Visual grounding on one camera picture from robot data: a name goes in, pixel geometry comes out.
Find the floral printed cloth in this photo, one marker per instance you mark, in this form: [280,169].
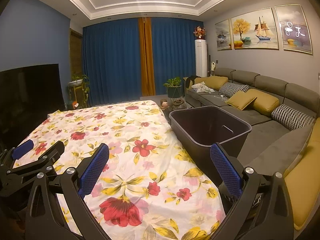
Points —
[125,155]

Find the red flower decoration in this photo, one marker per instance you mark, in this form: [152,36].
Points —
[199,32]

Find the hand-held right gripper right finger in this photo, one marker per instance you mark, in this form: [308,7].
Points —
[225,167]

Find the grey sofa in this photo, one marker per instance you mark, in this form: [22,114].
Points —
[272,82]

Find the white cloth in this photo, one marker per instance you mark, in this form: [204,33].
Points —
[202,88]

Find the sailboat and tree painting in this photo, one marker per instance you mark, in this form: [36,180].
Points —
[255,30]

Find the trailing plant on stand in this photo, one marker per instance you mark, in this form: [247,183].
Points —
[78,85]

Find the wooden door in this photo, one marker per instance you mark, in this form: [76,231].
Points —
[75,57]

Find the white standing air conditioner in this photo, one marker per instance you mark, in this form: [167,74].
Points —
[201,57]

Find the grey plastic bin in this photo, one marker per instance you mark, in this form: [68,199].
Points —
[210,125]

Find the black television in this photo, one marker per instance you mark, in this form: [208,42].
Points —
[30,97]

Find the large yellow seat cushion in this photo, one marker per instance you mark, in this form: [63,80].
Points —
[305,180]

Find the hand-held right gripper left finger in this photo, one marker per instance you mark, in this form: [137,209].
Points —
[95,167]

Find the small grey landscape painting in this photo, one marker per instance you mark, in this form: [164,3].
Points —
[223,35]

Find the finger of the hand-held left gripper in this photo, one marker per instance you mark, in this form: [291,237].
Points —
[52,152]
[23,148]

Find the black white patterned cushion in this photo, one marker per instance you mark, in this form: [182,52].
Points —
[233,89]
[292,116]

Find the purple painting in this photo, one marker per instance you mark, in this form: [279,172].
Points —
[295,30]

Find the pink figurine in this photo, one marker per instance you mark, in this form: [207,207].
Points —
[164,103]

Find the blue curtain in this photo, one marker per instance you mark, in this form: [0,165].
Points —
[112,60]
[175,55]

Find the potted plant in green pot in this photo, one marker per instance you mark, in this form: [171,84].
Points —
[173,87]

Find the orange curtain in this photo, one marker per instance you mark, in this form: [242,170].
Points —
[147,55]

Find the black clothing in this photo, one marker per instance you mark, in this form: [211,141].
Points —
[191,81]

